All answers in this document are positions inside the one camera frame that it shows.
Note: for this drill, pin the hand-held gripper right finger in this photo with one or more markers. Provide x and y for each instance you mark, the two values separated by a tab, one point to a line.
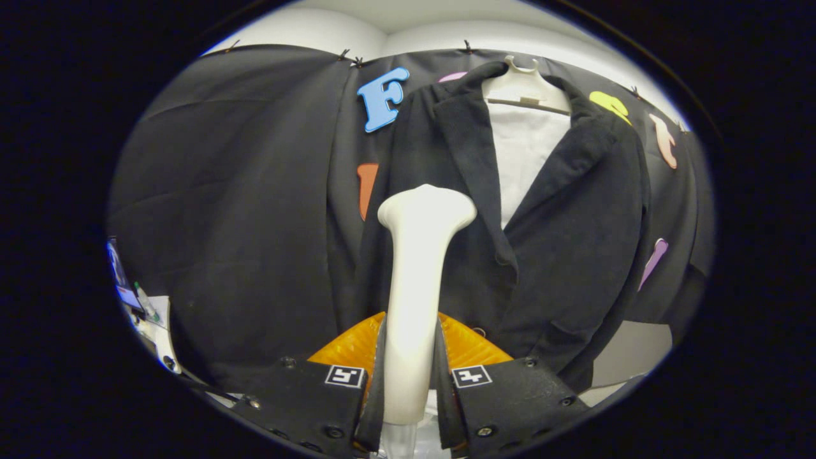
446	408

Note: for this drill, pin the white clothes hanger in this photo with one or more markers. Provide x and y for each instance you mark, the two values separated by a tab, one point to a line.
526	86

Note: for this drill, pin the grey cabinet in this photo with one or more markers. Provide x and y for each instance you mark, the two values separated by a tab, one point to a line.
631	350

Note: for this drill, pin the blue lit screen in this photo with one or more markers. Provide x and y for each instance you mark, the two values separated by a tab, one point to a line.
122	280

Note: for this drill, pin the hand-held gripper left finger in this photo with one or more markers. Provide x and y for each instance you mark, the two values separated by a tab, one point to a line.
378	408

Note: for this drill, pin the white shirt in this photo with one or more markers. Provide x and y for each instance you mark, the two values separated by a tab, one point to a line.
523	159

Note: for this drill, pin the black backdrop cloth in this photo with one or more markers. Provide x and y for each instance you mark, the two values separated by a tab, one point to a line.
242	191

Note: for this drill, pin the black suit jacket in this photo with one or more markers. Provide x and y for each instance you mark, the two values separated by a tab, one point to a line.
574	242

